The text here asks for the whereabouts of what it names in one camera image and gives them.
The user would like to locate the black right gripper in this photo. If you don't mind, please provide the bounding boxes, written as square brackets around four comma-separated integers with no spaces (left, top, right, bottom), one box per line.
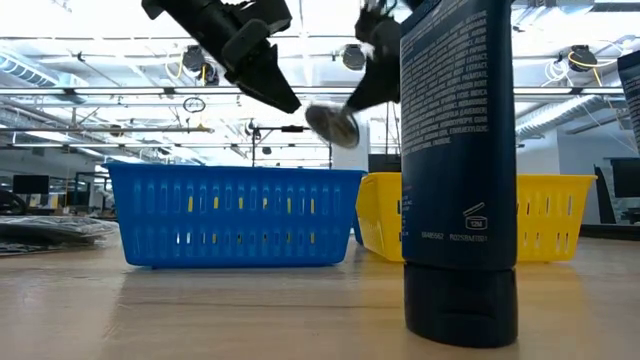
[344,0,436,113]

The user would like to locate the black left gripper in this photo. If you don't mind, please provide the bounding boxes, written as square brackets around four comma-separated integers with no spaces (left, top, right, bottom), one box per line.
[141,0,303,115]

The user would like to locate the grey roll-on deodorant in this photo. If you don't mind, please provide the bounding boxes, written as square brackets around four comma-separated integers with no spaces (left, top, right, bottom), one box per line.
[304,103,361,150]

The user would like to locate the clear bag of black items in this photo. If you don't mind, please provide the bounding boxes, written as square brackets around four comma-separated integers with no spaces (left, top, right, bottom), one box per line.
[0,214,120,257]

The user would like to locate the white pillar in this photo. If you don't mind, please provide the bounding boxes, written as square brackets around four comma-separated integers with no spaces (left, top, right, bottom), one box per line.
[332,112,371,172]

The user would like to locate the dark blue shave butter tube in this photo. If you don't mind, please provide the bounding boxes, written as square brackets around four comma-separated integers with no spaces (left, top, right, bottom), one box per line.
[616,49,640,151]
[399,0,519,349]

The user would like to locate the blue slotted plastic basket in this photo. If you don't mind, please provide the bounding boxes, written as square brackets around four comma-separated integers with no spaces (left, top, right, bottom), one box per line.
[102,162,368,269]

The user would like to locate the black office chair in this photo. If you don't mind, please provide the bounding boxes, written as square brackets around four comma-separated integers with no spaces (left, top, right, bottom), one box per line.
[593,164,619,225]

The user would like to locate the black desk monitor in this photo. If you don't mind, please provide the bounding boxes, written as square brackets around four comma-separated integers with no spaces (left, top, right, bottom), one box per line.
[12,174,51,196]
[609,157,640,199]

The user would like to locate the ceiling cable reel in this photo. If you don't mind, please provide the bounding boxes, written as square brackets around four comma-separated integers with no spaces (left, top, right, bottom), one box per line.
[181,44,221,86]
[342,43,367,72]
[567,44,599,72]

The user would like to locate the long ceiling rail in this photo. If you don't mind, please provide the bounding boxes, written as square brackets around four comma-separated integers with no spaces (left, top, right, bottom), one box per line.
[0,85,626,97]

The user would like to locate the silver ventilation duct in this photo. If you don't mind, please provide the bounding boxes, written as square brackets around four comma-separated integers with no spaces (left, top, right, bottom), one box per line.
[0,47,90,90]
[514,94,626,141]

